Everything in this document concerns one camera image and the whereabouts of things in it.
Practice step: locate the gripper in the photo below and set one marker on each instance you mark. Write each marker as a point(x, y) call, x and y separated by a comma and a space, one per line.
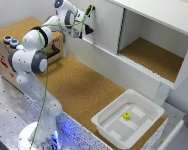
point(81, 24)

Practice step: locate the wooden drawer box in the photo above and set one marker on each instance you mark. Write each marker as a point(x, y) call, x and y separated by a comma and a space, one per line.
point(23, 26)

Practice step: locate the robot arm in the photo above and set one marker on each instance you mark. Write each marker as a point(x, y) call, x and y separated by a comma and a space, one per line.
point(29, 78)

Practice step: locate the green button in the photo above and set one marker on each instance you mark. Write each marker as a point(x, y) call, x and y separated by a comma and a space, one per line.
point(18, 47)

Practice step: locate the red button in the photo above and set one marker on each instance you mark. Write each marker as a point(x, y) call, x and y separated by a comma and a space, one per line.
point(7, 38)

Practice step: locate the white plastic box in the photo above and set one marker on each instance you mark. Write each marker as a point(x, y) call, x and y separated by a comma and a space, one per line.
point(140, 107)

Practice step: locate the white sliding door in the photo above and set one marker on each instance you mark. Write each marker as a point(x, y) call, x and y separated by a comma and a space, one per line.
point(107, 23)

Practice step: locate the blue button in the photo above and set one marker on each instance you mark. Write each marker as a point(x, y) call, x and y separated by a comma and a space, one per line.
point(14, 42)

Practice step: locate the white cabinet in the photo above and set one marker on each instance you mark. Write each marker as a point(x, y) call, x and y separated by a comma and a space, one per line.
point(140, 71)

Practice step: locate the yellow block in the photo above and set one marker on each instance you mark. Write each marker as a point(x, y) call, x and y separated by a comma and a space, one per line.
point(126, 116)

